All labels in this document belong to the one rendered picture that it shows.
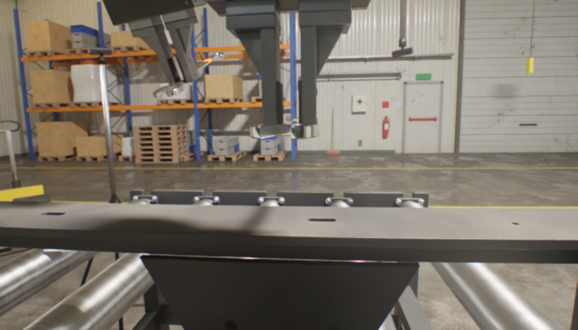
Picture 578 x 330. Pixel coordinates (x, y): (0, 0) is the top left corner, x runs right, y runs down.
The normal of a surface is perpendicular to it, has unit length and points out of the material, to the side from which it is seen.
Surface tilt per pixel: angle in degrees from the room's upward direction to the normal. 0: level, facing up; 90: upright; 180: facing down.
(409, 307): 0
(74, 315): 36
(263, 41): 90
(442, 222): 0
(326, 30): 90
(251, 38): 90
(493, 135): 90
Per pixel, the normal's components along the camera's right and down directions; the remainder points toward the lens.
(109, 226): -0.02, -0.99
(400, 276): -0.10, 0.12
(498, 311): -0.75, -0.66
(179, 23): -0.11, 0.51
